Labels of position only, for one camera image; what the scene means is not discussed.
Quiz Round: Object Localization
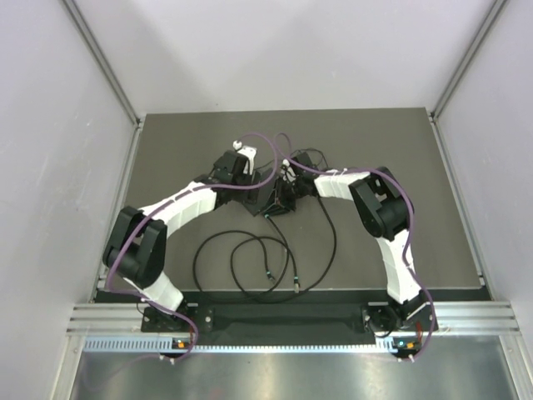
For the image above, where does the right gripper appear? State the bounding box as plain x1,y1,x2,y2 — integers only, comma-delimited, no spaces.
262,177,307,218

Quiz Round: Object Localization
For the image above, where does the dark grey network switch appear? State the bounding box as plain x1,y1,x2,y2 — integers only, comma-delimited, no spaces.
243,180,276,217

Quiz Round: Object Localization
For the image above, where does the thin black power cable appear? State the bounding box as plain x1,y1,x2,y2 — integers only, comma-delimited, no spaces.
291,145,334,172

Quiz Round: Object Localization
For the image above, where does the black ethernet cable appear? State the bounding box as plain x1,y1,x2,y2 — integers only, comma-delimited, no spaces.
231,195,338,304
193,214,291,302

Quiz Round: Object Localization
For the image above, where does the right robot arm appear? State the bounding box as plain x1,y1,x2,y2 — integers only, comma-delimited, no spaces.
255,152,431,330

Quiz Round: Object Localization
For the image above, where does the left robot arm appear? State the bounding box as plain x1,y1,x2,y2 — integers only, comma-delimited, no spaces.
102,146,265,331

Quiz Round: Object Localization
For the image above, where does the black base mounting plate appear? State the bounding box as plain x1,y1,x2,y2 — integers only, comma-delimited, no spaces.
141,302,441,347

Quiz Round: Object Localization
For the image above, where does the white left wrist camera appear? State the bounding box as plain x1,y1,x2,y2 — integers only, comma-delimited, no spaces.
232,140,257,175

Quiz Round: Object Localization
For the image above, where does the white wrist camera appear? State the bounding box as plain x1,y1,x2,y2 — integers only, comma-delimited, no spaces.
281,158,296,183
232,140,257,175

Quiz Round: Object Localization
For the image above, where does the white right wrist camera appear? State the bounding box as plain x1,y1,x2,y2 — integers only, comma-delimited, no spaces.
281,158,296,183

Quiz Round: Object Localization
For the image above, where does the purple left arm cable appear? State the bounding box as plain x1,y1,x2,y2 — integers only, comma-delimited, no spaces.
81,132,281,393

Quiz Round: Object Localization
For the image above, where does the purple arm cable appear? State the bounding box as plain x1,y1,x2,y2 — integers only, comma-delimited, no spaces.
274,132,436,362
81,132,281,393

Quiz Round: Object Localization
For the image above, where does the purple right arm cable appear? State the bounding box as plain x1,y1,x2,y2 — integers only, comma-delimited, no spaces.
274,132,436,362

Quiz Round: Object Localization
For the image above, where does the slotted grey cable duct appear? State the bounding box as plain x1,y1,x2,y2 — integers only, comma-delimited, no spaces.
83,336,415,354

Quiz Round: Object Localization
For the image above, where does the aluminium front frame rail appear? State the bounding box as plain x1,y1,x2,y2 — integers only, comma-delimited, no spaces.
67,301,519,343

